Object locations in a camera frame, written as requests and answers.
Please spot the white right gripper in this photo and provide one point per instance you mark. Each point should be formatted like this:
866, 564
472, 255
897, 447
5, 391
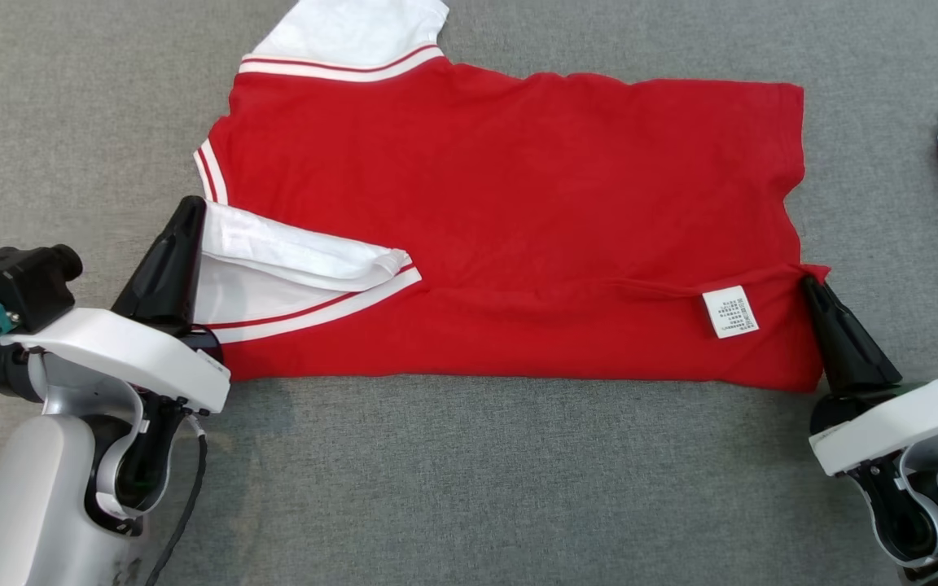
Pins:
900, 423

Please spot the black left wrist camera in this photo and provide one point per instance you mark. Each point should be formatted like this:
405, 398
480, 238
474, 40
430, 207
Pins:
17, 285

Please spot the red shirt with white sleeves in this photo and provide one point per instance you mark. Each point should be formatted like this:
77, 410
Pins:
518, 203

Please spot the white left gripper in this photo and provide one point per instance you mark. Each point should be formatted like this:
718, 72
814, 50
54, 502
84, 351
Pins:
127, 350

